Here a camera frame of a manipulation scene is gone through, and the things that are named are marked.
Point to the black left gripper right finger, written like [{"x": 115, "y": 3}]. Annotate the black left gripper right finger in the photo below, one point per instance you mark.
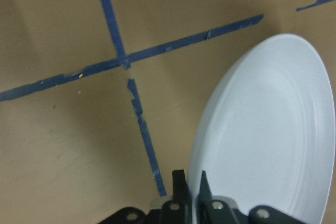
[{"x": 217, "y": 209}]

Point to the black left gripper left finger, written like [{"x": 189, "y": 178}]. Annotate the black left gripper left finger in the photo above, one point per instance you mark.
[{"x": 179, "y": 208}]

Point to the light blue plate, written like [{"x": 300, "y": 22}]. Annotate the light blue plate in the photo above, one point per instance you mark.
[{"x": 267, "y": 134}]

